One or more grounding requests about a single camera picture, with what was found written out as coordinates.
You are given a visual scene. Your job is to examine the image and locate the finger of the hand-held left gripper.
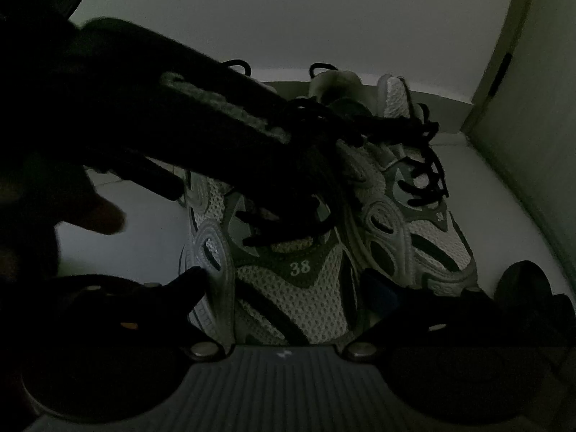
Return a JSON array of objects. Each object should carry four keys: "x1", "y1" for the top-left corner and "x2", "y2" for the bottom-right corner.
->
[
  {"x1": 184, "y1": 137, "x2": 338, "y2": 235},
  {"x1": 270, "y1": 94, "x2": 375, "y2": 150}
]

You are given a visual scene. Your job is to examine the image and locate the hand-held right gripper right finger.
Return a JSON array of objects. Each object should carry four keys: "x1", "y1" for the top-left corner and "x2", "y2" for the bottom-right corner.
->
[{"x1": 344, "y1": 267, "x2": 528, "y2": 361}]

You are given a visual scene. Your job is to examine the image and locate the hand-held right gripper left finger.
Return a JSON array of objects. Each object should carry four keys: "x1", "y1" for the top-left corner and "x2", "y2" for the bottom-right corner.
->
[{"x1": 45, "y1": 266, "x2": 226, "y2": 361}]

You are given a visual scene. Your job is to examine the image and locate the white grey black-laced sneaker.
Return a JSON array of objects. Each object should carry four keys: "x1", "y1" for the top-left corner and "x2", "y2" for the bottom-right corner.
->
[
  {"x1": 310, "y1": 63, "x2": 478, "y2": 289},
  {"x1": 180, "y1": 162, "x2": 361, "y2": 347}
]

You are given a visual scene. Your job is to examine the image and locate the black fabric slipper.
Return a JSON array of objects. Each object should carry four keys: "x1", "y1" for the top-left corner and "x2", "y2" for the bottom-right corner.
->
[{"x1": 495, "y1": 258, "x2": 576, "y2": 325}]

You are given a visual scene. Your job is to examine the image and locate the person's left hand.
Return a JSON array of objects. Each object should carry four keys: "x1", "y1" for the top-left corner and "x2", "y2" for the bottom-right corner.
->
[{"x1": 0, "y1": 162, "x2": 127, "y2": 280}]

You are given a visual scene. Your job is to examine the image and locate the grey-green cabinet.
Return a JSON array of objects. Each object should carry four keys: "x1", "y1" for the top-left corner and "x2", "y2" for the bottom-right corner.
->
[{"x1": 463, "y1": 0, "x2": 576, "y2": 280}]

